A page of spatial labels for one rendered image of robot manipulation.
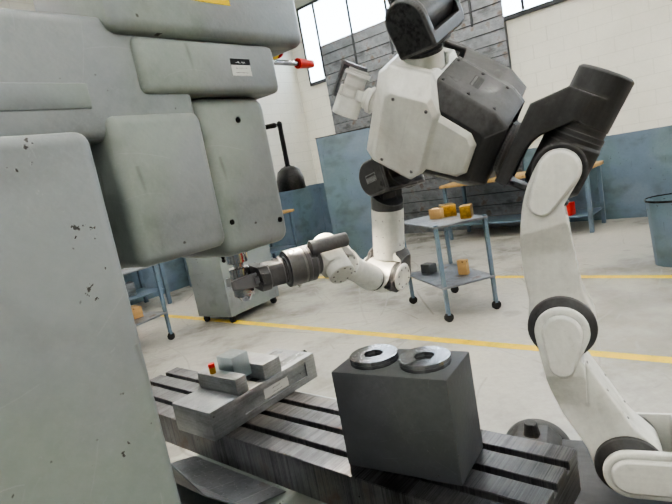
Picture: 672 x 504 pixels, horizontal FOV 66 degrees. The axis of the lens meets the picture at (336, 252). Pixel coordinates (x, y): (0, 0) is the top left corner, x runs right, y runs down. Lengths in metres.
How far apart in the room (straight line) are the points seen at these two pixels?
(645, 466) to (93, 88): 1.30
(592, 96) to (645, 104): 7.15
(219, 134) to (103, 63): 0.25
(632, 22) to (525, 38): 1.41
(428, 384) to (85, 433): 0.50
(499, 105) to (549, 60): 7.47
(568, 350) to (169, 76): 0.97
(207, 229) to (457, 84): 0.60
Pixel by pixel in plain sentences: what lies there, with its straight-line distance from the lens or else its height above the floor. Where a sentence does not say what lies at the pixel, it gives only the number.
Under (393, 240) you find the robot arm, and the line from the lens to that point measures 1.43.
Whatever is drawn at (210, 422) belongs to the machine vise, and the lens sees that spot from 1.22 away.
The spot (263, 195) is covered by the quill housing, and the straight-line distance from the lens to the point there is 1.12.
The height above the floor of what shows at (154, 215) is 1.42.
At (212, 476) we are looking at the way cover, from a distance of 1.25.
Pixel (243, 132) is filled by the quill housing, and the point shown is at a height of 1.55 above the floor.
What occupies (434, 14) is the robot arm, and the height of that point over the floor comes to 1.71.
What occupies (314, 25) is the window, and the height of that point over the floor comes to 4.21.
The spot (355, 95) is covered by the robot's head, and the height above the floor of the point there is 1.61.
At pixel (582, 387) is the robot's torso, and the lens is 1.29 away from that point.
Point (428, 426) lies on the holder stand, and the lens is 0.90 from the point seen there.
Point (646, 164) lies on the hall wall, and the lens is 8.35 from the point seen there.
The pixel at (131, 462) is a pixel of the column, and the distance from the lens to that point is 0.84.
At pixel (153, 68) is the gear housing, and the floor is 1.67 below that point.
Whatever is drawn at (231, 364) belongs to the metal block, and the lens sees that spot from 1.29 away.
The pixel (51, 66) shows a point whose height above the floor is 1.67.
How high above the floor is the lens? 1.45
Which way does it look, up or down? 9 degrees down
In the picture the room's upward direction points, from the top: 11 degrees counter-clockwise
